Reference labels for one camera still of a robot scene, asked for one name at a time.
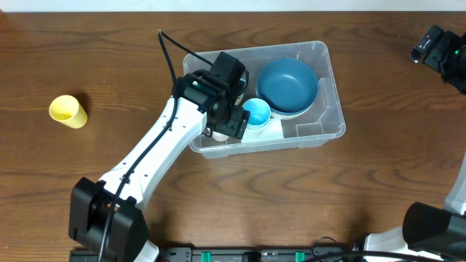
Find pink cup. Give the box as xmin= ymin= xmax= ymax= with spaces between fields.
xmin=207 ymin=127 xmax=229 ymax=142

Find cream white cup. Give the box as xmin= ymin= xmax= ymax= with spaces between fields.
xmin=241 ymin=128 xmax=269 ymax=143

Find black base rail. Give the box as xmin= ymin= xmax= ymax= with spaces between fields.
xmin=68 ymin=244 xmax=438 ymax=262

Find clear plastic storage container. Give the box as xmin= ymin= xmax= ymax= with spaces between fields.
xmin=189 ymin=41 xmax=346 ymax=159

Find yellow cup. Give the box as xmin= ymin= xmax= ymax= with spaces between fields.
xmin=49 ymin=95 xmax=88 ymax=129

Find mint green cup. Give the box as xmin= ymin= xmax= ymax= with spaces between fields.
xmin=246 ymin=122 xmax=268 ymax=132

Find light blue cup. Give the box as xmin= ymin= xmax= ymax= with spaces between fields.
xmin=242 ymin=98 xmax=272 ymax=125

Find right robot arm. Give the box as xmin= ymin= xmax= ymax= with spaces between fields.
xmin=361 ymin=25 xmax=465 ymax=261

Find dark blue bowl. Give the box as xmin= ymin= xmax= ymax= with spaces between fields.
xmin=256 ymin=87 xmax=318 ymax=116
xmin=256 ymin=58 xmax=319 ymax=91

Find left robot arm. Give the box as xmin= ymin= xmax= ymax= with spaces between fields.
xmin=68 ymin=52 xmax=250 ymax=261

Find beige large bowl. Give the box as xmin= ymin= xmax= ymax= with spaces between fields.
xmin=271 ymin=111 xmax=304 ymax=120

